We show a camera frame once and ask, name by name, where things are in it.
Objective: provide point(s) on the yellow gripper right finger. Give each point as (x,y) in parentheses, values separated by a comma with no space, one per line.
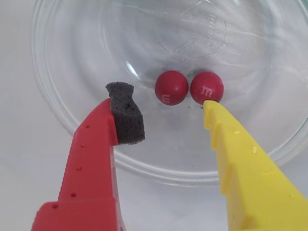
(252,183)

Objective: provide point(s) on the red candy with text print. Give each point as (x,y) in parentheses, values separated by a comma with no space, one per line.
(171,87)

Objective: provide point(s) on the white table cover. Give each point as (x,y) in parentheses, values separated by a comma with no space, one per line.
(14,168)

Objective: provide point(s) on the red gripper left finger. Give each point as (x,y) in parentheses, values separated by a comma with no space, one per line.
(89,173)

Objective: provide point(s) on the red candy with m print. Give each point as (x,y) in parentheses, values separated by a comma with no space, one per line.
(207,87)

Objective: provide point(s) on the glass bowl with red candies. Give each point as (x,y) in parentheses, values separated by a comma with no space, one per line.
(72,72)

